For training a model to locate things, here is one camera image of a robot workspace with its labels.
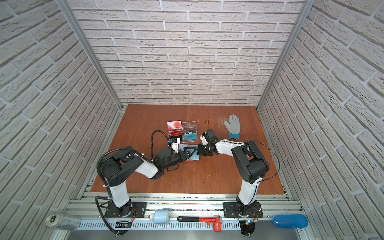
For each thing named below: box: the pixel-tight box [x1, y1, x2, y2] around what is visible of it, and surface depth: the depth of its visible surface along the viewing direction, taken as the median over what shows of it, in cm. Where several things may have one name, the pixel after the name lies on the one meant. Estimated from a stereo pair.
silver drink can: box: [45, 213, 81, 231], surface depth 62 cm
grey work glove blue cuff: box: [224, 114, 241, 140], surface depth 109 cm
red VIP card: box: [168, 131, 182, 136], surface depth 99 cm
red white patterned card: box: [167, 120, 182, 130], surface depth 99 cm
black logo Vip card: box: [183, 129, 197, 135], surface depth 100 cm
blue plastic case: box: [272, 214, 309, 229], surface depth 71 cm
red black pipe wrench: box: [177, 215, 222, 233], surface depth 72 cm
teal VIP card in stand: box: [183, 133, 198, 141], surface depth 100 cm
